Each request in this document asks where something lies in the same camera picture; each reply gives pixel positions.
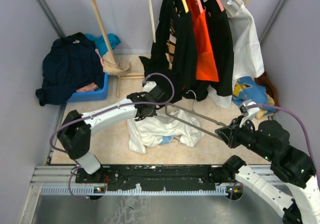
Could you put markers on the beige garment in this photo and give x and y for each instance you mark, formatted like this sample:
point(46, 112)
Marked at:
point(112, 68)

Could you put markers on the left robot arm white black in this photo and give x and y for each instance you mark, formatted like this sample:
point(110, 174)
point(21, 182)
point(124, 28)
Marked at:
point(78, 128)

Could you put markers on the brown garment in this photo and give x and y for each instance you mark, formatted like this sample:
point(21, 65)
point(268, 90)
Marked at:
point(271, 90)

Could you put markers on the orange hanging shirt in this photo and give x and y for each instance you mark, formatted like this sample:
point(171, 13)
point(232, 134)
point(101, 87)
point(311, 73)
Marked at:
point(206, 65)

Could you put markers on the blue plastic basket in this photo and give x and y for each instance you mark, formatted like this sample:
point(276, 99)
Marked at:
point(97, 95)

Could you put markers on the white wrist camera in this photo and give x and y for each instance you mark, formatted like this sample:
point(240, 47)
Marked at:
point(247, 112)
point(148, 86)

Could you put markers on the navy blue garment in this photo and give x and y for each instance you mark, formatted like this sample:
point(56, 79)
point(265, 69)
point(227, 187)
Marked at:
point(71, 64)

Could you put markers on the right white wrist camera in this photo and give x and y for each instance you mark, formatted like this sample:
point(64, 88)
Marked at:
point(247, 112)

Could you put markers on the beige hanger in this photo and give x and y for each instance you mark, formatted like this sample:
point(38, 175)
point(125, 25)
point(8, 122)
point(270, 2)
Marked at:
point(152, 19)

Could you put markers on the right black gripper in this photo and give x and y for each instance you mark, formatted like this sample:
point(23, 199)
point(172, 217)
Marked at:
point(225, 132)

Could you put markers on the white t shirt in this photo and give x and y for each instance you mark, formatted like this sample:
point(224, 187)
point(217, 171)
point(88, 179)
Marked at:
point(162, 129)

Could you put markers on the pink garment in basket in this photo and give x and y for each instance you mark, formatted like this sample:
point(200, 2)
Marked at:
point(88, 88)

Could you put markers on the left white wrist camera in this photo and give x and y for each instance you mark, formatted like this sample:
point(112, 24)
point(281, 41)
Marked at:
point(148, 86)

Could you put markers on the blue yellow printed garment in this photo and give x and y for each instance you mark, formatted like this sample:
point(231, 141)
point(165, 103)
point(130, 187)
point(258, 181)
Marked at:
point(247, 89)

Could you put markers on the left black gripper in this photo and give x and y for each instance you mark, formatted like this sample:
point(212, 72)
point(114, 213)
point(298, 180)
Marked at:
point(154, 113)

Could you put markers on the black printed hanging shirt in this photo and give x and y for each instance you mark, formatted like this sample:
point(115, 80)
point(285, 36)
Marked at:
point(174, 53)

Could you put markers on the teal garment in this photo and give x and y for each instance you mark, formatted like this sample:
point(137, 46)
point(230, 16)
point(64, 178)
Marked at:
point(100, 43)

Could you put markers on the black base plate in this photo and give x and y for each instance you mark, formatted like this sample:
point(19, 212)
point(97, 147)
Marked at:
point(158, 178)

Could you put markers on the white hanging shirt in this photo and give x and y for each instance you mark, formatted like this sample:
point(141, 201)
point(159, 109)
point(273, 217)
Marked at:
point(248, 59)

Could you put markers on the wooden clothes rack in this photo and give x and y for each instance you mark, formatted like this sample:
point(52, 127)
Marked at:
point(130, 75)

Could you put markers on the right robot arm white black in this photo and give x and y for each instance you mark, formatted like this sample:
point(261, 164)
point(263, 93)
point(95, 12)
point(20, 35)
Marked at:
point(292, 166)

